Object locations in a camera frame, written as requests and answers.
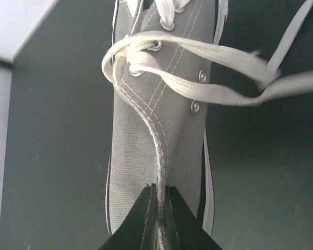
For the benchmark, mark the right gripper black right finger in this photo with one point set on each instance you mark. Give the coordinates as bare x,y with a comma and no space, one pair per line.
183,231

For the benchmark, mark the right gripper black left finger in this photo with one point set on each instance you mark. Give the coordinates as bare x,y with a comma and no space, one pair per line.
137,232

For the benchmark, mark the grey canvas sneaker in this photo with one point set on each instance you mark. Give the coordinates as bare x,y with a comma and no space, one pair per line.
159,135

